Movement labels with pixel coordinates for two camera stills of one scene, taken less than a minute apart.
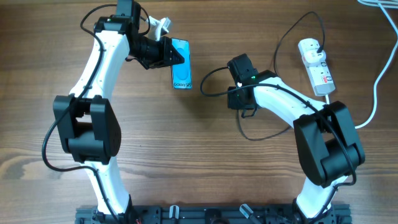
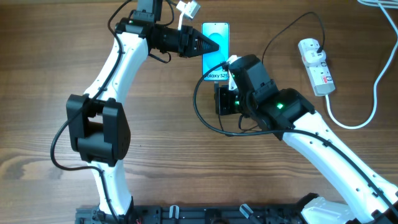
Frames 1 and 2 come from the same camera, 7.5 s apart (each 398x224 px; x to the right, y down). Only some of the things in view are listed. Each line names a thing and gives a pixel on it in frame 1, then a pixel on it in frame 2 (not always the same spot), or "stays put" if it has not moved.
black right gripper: (232, 102) → (223, 107)
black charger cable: (275, 71) → (319, 50)
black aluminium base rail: (216, 214) stays put
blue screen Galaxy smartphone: (181, 76) → (220, 33)
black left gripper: (165, 48) → (191, 34)
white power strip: (319, 76) stays put
